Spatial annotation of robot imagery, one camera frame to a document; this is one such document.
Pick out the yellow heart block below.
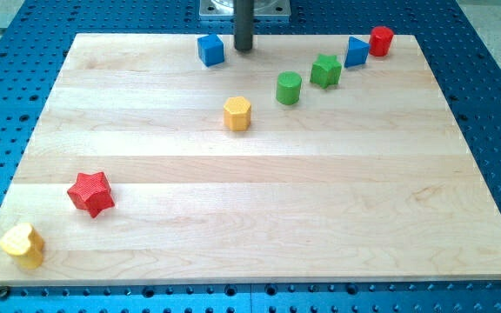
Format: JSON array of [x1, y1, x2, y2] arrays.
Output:
[[0, 223, 45, 270]]

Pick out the yellow hexagon block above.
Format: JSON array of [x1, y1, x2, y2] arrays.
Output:
[[224, 97, 251, 131]]

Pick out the blue perforated metal table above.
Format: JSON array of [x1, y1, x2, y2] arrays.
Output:
[[0, 1, 501, 312]]

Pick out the blue triangle block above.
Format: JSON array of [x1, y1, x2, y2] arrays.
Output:
[[344, 37, 371, 68]]

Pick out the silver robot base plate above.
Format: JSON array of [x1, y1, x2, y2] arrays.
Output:
[[198, 0, 291, 21]]

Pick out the red star block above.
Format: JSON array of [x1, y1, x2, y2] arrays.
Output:
[[67, 172, 115, 218]]

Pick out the green star block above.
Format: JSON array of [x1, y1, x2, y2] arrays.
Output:
[[310, 54, 342, 89]]

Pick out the green cylinder block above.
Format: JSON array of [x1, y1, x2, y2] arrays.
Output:
[[276, 71, 302, 105]]

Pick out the light wooden board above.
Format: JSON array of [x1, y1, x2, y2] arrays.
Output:
[[0, 33, 501, 286]]

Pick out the red cylinder block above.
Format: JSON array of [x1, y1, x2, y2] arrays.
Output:
[[369, 26, 394, 57]]

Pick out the blue cube block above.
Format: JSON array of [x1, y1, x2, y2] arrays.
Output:
[[197, 34, 224, 67]]

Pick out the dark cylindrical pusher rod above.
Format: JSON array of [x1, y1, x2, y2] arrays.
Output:
[[233, 0, 254, 52]]

